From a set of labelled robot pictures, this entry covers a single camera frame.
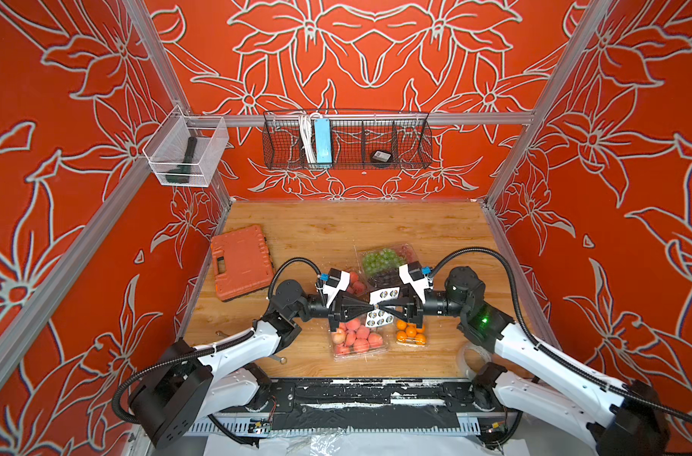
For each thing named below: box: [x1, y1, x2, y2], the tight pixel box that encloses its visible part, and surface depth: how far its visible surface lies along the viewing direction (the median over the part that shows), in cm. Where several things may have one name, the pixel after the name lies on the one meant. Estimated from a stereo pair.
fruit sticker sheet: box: [365, 286, 401, 328], surface depth 65 cm
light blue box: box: [314, 118, 333, 165], surface depth 91 cm
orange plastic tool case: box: [211, 224, 275, 303], surface depth 99 cm
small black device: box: [371, 150, 393, 163], surface depth 97 cm
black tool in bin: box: [165, 135, 198, 184], surface depth 83 cm
